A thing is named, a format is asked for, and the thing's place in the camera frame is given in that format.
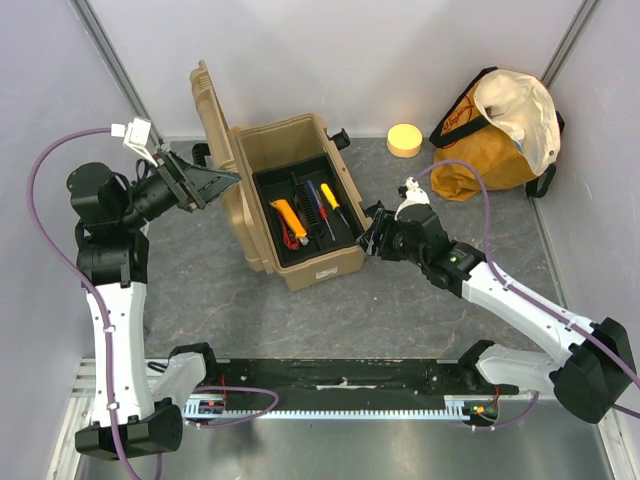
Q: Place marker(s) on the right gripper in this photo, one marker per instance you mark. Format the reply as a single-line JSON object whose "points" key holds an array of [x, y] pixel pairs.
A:
{"points": [[379, 235]]}

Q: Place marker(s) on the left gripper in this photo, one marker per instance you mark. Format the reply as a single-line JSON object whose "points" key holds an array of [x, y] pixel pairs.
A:
{"points": [[195, 190]]}

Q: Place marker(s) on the blue and red screwdriver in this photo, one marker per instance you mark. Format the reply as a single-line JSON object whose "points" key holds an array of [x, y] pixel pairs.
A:
{"points": [[320, 207]]}

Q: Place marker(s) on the yellow and black screwdriver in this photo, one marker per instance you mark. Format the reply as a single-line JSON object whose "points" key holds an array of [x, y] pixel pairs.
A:
{"points": [[333, 202]]}

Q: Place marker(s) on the tan plastic tool box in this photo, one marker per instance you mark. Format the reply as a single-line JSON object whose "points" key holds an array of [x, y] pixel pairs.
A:
{"points": [[245, 150]]}

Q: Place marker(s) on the yellow utility knife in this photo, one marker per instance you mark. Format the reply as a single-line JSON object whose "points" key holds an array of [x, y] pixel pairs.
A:
{"points": [[291, 218]]}

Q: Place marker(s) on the red and black utility knife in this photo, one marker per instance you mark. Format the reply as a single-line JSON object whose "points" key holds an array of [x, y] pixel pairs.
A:
{"points": [[289, 239]]}

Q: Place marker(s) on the black tool box tray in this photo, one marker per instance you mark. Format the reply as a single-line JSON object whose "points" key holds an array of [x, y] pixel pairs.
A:
{"points": [[289, 182]]}

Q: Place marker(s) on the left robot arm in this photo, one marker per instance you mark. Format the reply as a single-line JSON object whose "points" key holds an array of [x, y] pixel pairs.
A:
{"points": [[131, 416]]}

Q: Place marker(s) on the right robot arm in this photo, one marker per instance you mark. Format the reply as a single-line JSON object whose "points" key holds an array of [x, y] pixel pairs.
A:
{"points": [[585, 365]]}

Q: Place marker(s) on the yellow round sponge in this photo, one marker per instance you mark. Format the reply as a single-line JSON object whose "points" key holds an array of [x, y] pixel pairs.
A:
{"points": [[404, 140]]}

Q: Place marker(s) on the yellow and cream tote bag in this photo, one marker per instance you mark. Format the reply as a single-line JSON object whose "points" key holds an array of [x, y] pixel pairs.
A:
{"points": [[502, 132]]}

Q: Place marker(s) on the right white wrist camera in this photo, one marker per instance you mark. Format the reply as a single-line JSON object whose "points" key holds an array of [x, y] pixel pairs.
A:
{"points": [[411, 194]]}

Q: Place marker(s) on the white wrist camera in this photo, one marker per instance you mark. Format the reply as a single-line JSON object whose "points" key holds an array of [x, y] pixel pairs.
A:
{"points": [[411, 194], [135, 136]]}

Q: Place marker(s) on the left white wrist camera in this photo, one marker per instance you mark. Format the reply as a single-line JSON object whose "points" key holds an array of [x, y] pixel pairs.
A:
{"points": [[135, 136]]}

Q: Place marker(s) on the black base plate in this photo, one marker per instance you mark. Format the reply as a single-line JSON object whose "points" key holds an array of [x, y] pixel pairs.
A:
{"points": [[356, 383]]}

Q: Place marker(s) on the slotted cable duct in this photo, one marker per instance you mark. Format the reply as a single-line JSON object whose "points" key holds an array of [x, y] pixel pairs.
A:
{"points": [[203, 409]]}

